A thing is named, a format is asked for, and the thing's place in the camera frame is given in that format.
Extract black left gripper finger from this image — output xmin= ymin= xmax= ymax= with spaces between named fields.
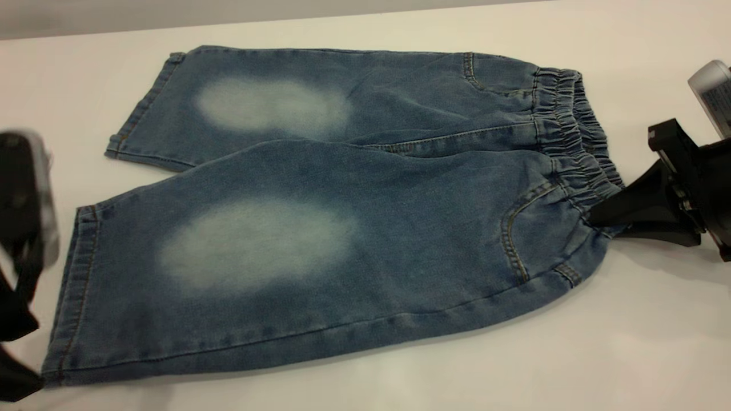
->
xmin=0 ymin=237 xmax=45 ymax=343
xmin=0 ymin=345 xmax=45 ymax=403

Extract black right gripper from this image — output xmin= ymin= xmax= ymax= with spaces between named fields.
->
xmin=588 ymin=119 xmax=731 ymax=262

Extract blue denim jeans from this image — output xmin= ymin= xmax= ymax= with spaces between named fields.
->
xmin=41 ymin=45 xmax=629 ymax=389

